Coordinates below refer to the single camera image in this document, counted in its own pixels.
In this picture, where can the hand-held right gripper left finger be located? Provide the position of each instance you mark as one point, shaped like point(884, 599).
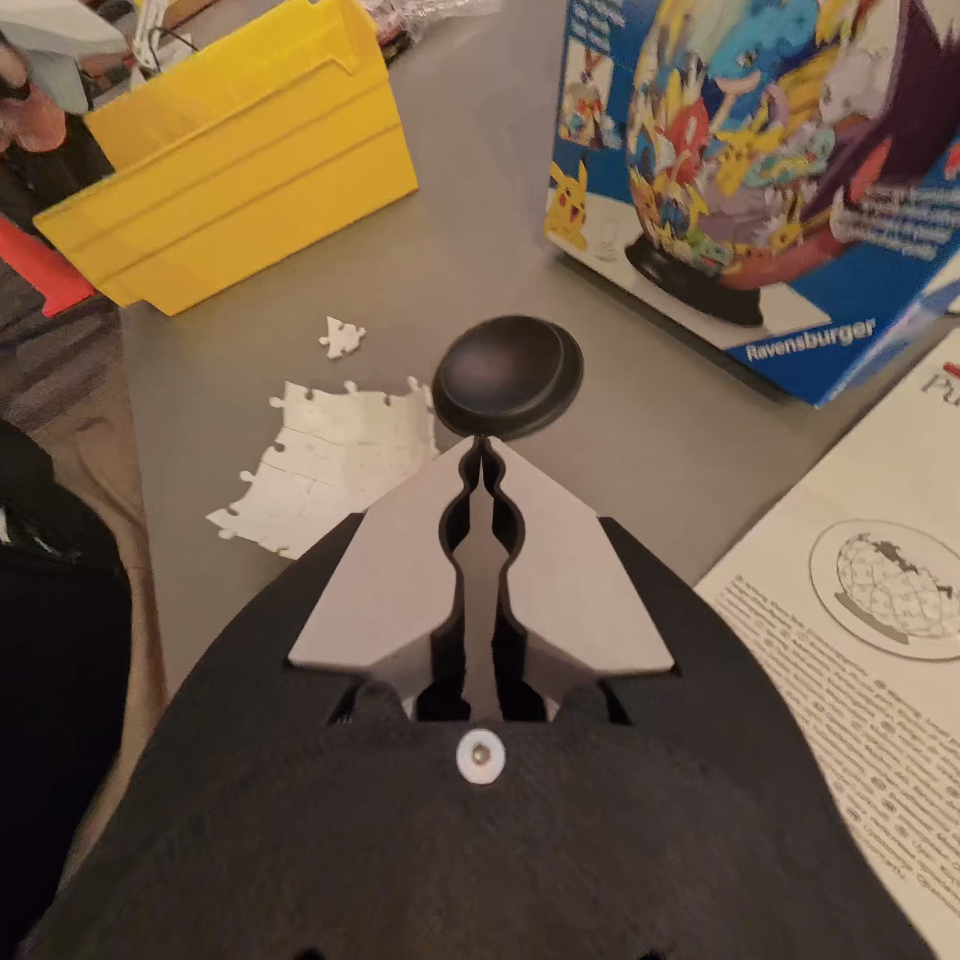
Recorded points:
point(382, 585)

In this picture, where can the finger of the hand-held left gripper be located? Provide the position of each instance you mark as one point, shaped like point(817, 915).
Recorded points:
point(60, 52)

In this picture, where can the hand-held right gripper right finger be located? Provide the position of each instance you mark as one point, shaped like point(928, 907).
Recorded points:
point(577, 592)

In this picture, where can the black round puzzle ball stand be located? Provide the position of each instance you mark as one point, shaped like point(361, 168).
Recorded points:
point(502, 375)

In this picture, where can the person's left forearm black sleeve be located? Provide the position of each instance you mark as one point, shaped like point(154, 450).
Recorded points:
point(45, 187)

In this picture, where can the white assembled puzzle section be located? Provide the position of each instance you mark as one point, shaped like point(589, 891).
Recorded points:
point(330, 457)

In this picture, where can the single white puzzle piece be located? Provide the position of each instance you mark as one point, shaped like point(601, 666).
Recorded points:
point(341, 337)

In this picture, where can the colourful blue puzzle box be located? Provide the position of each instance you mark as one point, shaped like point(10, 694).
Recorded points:
point(750, 150)

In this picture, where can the person's left hand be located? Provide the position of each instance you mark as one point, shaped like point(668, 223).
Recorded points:
point(37, 124)

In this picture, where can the red flat object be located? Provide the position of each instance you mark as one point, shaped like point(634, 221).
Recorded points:
point(37, 270)

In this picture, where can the yellow plastic bin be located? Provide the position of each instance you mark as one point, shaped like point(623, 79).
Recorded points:
point(247, 187)

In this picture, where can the white printed instruction sheet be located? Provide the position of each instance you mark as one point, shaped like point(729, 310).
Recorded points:
point(862, 750)

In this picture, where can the clear plastic bag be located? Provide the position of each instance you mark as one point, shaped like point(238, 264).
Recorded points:
point(409, 30)

